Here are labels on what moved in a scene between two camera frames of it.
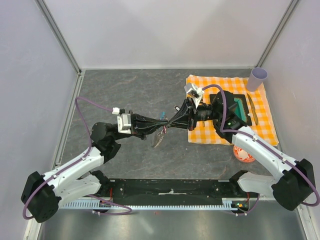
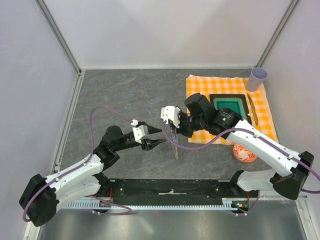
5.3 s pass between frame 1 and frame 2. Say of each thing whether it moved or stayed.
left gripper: moved
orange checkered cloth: stayed
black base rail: stayed
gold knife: stayed
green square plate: stayed
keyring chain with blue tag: moved
